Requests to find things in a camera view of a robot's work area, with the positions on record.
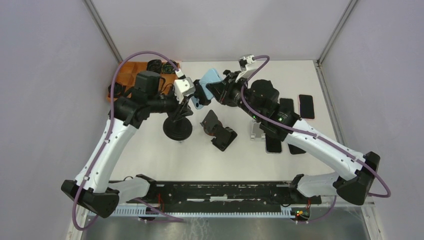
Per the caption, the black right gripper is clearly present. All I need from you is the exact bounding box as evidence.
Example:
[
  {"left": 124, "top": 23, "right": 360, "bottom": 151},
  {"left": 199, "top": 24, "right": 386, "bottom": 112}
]
[{"left": 208, "top": 70, "right": 263, "bottom": 121}]

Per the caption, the blue case smartphone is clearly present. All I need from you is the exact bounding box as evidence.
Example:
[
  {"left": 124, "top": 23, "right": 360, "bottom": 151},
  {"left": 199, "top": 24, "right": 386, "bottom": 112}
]
[{"left": 191, "top": 68, "right": 224, "bottom": 112}]

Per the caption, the black folding phone stand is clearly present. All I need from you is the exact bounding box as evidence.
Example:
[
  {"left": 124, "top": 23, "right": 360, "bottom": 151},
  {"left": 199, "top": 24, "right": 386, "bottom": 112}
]
[{"left": 211, "top": 125, "right": 238, "bottom": 152}]

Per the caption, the silver edge smartphone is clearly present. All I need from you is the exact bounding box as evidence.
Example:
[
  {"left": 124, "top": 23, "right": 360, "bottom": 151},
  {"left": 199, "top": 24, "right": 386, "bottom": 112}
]
[{"left": 265, "top": 135, "right": 283, "bottom": 154}]

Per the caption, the pink case smartphone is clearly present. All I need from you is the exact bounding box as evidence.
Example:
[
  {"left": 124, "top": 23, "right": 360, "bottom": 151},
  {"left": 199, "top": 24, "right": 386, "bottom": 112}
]
[{"left": 298, "top": 94, "right": 315, "bottom": 120}]

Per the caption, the black round tall stand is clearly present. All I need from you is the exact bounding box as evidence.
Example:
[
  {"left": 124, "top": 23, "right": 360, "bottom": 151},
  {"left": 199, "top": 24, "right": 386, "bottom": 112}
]
[{"left": 222, "top": 69, "right": 241, "bottom": 82}]

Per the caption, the black round clamp stand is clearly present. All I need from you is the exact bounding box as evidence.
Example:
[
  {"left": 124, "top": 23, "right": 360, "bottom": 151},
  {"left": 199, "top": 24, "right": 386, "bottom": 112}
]
[{"left": 162, "top": 79, "right": 213, "bottom": 142}]

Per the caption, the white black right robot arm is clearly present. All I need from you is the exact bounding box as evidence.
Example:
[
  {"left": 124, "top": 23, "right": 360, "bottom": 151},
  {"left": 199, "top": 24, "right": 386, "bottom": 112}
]
[{"left": 205, "top": 77, "right": 381, "bottom": 206}]

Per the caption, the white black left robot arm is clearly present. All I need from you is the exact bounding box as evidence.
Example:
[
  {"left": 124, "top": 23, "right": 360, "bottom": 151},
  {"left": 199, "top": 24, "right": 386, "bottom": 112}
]
[{"left": 61, "top": 71, "right": 196, "bottom": 218}]

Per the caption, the round wooden base stand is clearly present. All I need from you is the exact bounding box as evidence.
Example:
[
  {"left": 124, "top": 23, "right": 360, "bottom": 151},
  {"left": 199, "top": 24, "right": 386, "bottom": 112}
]
[{"left": 200, "top": 110, "right": 223, "bottom": 136}]

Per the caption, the silver metal phone stand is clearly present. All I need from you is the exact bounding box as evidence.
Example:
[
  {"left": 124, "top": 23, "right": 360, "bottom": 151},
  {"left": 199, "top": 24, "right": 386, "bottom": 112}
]
[{"left": 250, "top": 121, "right": 266, "bottom": 142}]

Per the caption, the orange wooden organizer tray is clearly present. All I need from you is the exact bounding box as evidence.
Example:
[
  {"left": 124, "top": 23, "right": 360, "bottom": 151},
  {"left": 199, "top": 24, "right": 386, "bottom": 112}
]
[{"left": 115, "top": 59, "right": 177, "bottom": 95}]

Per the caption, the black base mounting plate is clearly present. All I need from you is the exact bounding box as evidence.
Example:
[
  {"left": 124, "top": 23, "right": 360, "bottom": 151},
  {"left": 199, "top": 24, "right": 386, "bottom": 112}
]
[{"left": 141, "top": 181, "right": 322, "bottom": 213}]

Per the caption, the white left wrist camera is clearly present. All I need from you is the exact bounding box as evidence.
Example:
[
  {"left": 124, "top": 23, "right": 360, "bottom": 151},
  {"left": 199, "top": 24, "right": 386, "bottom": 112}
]
[{"left": 173, "top": 68, "right": 196, "bottom": 104}]

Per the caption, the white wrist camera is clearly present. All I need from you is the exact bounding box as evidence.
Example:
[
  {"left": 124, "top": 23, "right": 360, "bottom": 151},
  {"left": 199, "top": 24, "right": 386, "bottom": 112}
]
[
  {"left": 235, "top": 54, "right": 257, "bottom": 82},
  {"left": 173, "top": 68, "right": 196, "bottom": 104}
]

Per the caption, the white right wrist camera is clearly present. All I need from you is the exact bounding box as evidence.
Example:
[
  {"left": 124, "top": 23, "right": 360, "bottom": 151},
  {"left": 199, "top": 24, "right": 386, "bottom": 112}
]
[{"left": 235, "top": 54, "right": 257, "bottom": 82}]

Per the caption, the black cable bundle right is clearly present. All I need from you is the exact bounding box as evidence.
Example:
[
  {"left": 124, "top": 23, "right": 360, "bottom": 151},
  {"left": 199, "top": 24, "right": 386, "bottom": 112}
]
[{"left": 161, "top": 59, "right": 178, "bottom": 75}]

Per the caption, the black cable bundle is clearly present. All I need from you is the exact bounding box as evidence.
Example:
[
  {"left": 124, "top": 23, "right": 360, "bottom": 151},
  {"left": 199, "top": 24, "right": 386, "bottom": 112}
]
[
  {"left": 146, "top": 59, "right": 163, "bottom": 74},
  {"left": 161, "top": 59, "right": 178, "bottom": 75}
]

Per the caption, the black cable bundle left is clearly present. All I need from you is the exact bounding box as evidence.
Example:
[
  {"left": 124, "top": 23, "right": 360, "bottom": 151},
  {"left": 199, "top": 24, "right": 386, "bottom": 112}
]
[{"left": 146, "top": 59, "right": 163, "bottom": 74}]

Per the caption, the black cable bundle corner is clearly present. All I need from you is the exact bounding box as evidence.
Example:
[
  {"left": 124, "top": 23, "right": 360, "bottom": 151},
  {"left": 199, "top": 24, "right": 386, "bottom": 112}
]
[{"left": 107, "top": 82, "right": 127, "bottom": 99}]

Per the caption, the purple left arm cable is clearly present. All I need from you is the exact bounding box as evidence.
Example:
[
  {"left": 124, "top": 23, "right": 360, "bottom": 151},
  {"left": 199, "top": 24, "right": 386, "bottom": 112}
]
[{"left": 71, "top": 50, "right": 186, "bottom": 232}]

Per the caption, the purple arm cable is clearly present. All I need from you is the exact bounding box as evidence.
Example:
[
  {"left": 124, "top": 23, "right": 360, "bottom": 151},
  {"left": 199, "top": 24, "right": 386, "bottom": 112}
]
[
  {"left": 240, "top": 55, "right": 392, "bottom": 224},
  {"left": 71, "top": 50, "right": 186, "bottom": 232}
]

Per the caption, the white slotted cable duct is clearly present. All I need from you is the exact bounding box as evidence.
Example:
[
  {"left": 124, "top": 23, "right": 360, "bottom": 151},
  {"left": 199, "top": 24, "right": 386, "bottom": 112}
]
[{"left": 110, "top": 204, "right": 307, "bottom": 220}]

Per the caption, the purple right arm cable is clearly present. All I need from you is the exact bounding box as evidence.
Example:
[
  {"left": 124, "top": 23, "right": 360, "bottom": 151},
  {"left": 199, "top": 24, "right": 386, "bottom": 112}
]
[{"left": 240, "top": 55, "right": 392, "bottom": 224}]

